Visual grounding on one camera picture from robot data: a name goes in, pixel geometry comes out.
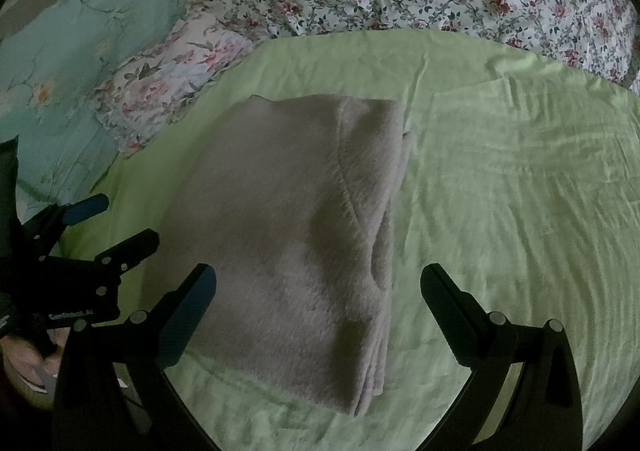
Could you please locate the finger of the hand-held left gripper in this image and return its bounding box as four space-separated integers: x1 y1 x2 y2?
22 194 110 254
42 228 161 283

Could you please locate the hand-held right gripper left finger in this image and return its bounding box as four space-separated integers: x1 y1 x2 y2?
52 262 218 451

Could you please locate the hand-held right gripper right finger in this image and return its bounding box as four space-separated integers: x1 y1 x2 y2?
420 262 586 451

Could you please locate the white fluffy garment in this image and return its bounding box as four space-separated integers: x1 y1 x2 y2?
142 95 416 418

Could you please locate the pink patterned cloth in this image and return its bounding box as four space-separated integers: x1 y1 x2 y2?
0 331 68 394

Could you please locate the light green bed sheet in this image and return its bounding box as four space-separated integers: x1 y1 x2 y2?
60 28 640 451

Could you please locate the teal floral pillow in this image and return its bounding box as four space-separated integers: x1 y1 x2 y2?
0 0 201 212

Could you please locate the large-flower floral pillow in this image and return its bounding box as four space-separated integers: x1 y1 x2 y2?
92 11 261 157

